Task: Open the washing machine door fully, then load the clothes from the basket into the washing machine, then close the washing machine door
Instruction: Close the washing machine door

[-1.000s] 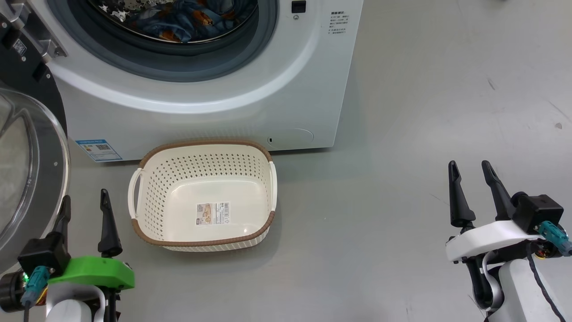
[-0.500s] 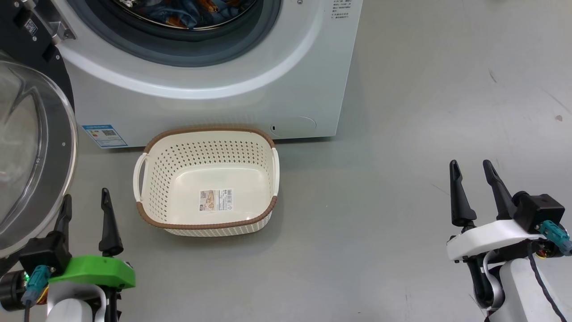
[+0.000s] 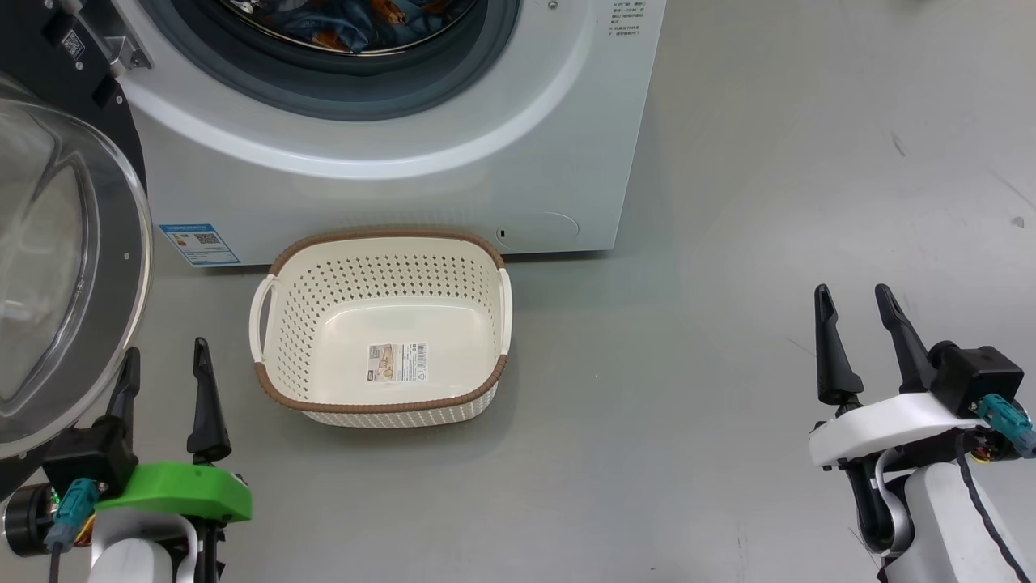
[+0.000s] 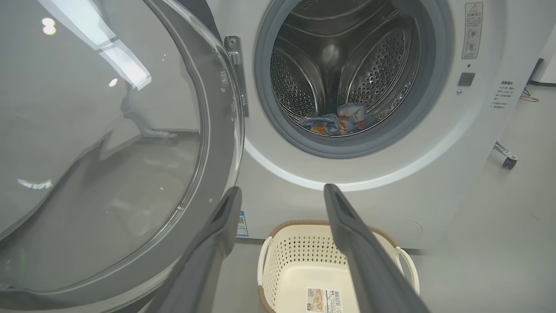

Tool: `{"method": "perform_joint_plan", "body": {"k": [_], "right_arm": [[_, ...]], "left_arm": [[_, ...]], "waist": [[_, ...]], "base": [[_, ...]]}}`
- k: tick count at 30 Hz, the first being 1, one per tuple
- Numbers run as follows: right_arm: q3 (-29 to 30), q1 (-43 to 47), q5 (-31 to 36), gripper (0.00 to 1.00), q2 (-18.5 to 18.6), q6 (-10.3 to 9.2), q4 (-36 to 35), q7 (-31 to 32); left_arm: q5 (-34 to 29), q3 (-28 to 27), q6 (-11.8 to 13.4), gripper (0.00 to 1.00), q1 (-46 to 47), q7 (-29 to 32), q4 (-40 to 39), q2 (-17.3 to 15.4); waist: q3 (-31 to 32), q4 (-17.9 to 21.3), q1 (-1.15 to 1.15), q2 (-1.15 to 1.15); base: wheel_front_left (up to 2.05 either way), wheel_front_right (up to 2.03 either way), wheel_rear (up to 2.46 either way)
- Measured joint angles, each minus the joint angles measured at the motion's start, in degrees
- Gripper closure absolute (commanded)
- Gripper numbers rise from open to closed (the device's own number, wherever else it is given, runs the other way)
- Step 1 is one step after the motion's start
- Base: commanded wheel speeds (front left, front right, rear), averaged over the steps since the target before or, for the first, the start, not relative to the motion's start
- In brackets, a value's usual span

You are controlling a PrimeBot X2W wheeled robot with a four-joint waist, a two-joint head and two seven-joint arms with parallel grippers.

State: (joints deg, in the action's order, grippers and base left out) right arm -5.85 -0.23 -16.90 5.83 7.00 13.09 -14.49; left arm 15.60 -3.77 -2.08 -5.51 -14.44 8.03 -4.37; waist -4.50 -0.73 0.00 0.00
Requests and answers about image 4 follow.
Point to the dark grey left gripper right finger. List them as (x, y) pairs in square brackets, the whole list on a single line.
[(373, 269)]

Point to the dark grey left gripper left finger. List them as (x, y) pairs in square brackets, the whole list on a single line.
[(204, 261)]

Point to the dark round glass washer door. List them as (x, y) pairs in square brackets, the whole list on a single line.
[(108, 152)]

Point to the cream perforated basket brown rim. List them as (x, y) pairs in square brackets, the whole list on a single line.
[(304, 261)]

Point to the white front-load washing machine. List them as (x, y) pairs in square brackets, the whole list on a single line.
[(434, 152)]

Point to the grey rubber door seal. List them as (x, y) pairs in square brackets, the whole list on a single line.
[(434, 87)]

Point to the blue energy label sticker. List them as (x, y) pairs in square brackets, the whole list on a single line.
[(242, 224)]

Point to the paper product label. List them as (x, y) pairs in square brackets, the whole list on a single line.
[(323, 301)]

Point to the steel perforated washer drum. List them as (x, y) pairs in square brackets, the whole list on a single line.
[(330, 52)]

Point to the grey warning label sticker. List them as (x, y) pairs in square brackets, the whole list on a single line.
[(472, 30)]

